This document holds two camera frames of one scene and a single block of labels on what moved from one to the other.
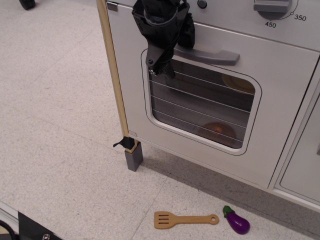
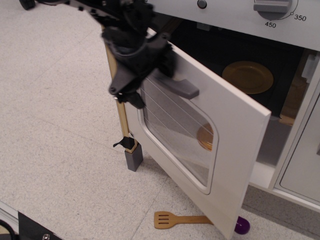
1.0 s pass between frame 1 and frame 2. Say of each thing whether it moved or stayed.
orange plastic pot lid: moved
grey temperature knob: stayed
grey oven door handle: moved
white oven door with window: moved
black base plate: stayed
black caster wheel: stayed
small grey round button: stayed
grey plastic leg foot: stayed
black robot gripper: moved
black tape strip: stayed
